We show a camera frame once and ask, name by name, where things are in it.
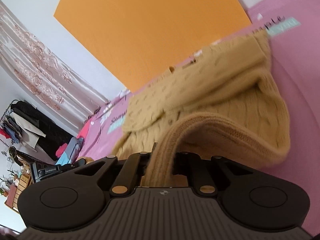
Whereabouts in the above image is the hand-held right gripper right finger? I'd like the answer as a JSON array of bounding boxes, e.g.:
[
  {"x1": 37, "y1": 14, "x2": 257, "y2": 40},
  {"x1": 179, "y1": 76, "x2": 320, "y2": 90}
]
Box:
[{"x1": 174, "y1": 151, "x2": 253, "y2": 196}]

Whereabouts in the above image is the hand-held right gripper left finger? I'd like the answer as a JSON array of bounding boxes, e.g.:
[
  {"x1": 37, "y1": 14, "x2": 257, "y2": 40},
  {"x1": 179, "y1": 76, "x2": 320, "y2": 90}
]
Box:
[{"x1": 74, "y1": 152, "x2": 153, "y2": 197}]

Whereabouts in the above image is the yellow cable-knit cardigan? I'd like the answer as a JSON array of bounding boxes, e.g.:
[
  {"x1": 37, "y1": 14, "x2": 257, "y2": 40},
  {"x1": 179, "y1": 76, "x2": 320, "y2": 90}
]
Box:
[{"x1": 77, "y1": 29, "x2": 292, "y2": 188}]

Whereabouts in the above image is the metal clothes rack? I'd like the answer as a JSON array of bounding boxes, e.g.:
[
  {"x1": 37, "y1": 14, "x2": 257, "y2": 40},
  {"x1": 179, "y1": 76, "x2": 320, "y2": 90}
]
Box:
[{"x1": 0, "y1": 99, "x2": 20, "y2": 155}]

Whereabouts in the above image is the grey and blue garment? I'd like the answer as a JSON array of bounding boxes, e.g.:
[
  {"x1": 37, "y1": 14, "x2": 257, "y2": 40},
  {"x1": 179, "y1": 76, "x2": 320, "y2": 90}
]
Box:
[{"x1": 55, "y1": 137, "x2": 84, "y2": 166}]

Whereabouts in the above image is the wooden crate shelf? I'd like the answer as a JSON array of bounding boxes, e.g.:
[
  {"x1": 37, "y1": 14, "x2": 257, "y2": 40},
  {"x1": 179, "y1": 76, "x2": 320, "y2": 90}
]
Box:
[{"x1": 5, "y1": 170, "x2": 33, "y2": 208}]

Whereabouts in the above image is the black hanging coat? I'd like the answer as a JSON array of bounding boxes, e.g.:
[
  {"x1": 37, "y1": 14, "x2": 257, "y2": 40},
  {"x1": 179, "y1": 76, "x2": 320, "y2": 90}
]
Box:
[{"x1": 11, "y1": 101, "x2": 73, "y2": 161}]

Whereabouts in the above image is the green potted plant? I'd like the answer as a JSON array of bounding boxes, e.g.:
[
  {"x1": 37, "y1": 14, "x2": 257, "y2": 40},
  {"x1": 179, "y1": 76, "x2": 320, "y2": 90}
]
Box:
[{"x1": 0, "y1": 169, "x2": 16, "y2": 197}]

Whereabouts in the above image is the beige hanging garment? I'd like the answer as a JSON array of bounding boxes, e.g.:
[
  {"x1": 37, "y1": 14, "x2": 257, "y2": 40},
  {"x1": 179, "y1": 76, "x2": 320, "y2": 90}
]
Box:
[{"x1": 9, "y1": 112, "x2": 47, "y2": 153}]

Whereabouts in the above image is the red cloth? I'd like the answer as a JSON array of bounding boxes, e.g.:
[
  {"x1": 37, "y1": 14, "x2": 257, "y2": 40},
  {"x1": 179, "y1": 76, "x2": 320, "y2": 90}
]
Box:
[{"x1": 77, "y1": 124, "x2": 91, "y2": 139}]

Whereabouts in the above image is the pink floral curtain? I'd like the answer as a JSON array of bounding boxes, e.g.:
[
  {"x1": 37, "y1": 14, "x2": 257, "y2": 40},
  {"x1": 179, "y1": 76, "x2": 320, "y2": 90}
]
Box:
[{"x1": 0, "y1": 1, "x2": 112, "y2": 124}]

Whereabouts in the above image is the orange headboard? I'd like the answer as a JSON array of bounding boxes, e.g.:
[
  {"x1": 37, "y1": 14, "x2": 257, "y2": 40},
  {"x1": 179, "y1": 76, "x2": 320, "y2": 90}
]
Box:
[{"x1": 53, "y1": 0, "x2": 252, "y2": 94}]

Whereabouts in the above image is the pink printed bedsheet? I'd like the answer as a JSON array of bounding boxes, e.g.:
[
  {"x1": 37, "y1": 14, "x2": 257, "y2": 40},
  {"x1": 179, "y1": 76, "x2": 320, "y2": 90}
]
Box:
[{"x1": 75, "y1": 0, "x2": 320, "y2": 180}]

